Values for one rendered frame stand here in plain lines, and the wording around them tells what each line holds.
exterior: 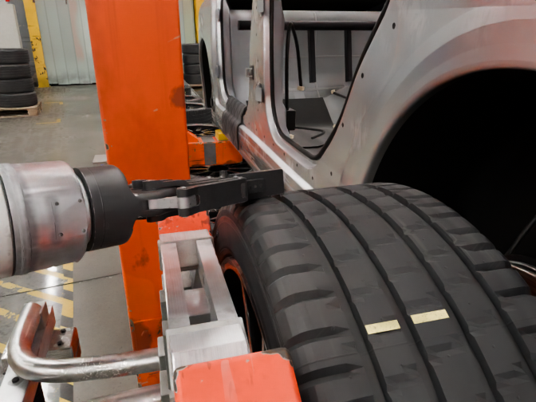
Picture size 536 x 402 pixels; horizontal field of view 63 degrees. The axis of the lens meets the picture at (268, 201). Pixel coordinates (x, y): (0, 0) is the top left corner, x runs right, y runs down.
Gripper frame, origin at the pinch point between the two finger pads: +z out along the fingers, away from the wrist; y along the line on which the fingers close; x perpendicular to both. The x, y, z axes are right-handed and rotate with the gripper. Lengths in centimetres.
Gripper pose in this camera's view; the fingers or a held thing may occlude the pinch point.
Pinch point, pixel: (257, 184)
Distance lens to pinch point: 51.2
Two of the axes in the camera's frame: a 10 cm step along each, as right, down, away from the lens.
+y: 6.4, 0.6, -7.7
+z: 7.7, -1.4, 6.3
